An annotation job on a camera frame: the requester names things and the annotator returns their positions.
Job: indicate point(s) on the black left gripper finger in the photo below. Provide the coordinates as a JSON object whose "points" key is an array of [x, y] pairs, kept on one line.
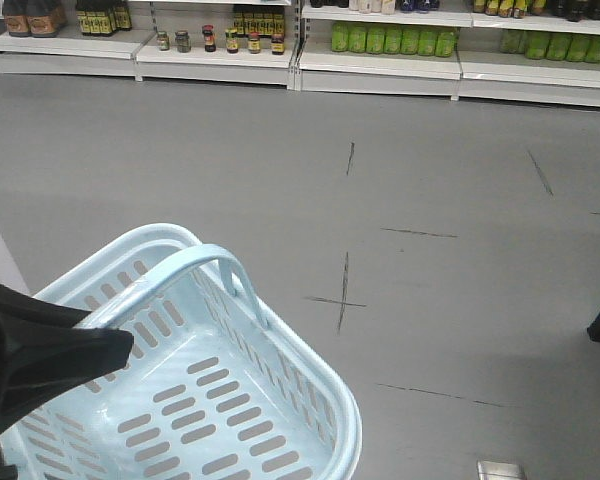
{"points": [[38, 366], [29, 309]]}

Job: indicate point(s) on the light blue plastic basket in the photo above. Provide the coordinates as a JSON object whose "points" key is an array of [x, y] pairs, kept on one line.
{"points": [[217, 385]]}

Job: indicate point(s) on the green-lid sauce jar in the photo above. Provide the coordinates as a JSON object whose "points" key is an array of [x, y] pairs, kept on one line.
{"points": [[163, 41]]}

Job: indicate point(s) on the dark pickle jar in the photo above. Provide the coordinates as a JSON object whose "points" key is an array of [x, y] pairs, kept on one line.
{"points": [[182, 41]]}

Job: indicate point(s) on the red-lid dark sauce jar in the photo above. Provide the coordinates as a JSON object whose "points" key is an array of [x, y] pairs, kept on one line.
{"points": [[209, 38]]}

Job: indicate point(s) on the yellow-label sauce jar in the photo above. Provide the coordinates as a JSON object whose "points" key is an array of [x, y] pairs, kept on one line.
{"points": [[231, 41]]}

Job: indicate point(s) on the white supermarket shelf unit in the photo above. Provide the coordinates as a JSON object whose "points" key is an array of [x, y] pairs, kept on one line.
{"points": [[476, 69]]}

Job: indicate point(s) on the metal floor socket plate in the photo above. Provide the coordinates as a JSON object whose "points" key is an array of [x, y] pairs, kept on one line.
{"points": [[492, 470]]}

